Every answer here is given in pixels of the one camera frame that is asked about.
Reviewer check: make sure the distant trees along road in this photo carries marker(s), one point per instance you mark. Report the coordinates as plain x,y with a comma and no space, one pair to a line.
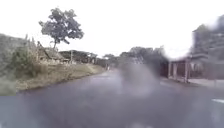
140,56

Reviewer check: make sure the grey asphalt road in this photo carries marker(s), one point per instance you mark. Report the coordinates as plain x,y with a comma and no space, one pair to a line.
110,103

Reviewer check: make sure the tall lone tree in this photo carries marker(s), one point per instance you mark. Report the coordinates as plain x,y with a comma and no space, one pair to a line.
61,26

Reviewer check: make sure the overgrown grass verge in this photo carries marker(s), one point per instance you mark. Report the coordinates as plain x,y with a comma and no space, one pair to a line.
36,71

